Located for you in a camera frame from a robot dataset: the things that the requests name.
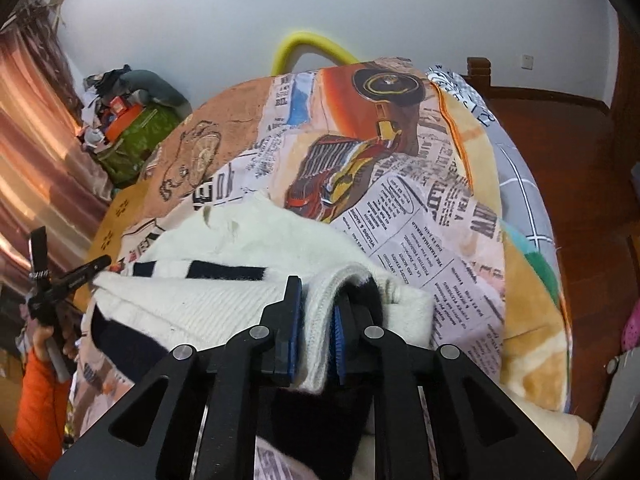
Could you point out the black white striped sweater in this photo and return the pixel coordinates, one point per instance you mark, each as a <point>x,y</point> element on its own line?
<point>250,240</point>

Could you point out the wooden bedpost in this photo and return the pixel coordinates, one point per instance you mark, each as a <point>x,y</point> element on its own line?
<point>479,72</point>

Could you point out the yellow foam tube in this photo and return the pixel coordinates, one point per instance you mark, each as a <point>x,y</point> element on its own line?
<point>290,42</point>

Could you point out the printed blanket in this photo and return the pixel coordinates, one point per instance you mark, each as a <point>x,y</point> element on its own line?
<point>425,240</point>

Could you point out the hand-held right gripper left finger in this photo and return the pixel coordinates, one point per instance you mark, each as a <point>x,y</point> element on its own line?
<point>292,355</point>

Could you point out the small red box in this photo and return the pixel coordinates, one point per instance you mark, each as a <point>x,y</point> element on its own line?
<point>119,105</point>

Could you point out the grey plush toy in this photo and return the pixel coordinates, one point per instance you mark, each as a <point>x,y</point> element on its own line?
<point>155,87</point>

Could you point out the pile of clutter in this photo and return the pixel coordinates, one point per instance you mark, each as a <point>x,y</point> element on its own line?
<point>97,105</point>

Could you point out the person's left forearm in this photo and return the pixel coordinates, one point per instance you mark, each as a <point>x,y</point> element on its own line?
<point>40,410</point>

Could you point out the pink slipper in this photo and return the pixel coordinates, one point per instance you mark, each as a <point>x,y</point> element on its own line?
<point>631,327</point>

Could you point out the pink striped curtain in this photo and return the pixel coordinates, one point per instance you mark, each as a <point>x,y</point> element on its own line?
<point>30,135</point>

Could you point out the white wall socket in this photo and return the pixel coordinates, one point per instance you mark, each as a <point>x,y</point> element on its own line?
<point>527,61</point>

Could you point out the orange box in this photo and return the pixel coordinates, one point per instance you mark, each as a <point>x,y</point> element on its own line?
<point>122,122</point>

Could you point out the green patterned storage bag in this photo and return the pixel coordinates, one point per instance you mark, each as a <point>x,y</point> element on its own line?
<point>142,145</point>

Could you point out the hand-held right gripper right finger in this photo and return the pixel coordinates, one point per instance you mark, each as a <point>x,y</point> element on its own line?
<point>341,350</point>

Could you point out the grey panel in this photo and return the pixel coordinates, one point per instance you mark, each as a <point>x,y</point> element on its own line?
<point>617,410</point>

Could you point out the person's left hand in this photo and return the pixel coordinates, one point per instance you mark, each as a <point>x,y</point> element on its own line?
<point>41,342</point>

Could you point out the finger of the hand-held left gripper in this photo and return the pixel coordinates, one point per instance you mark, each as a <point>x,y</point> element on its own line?
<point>87,272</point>

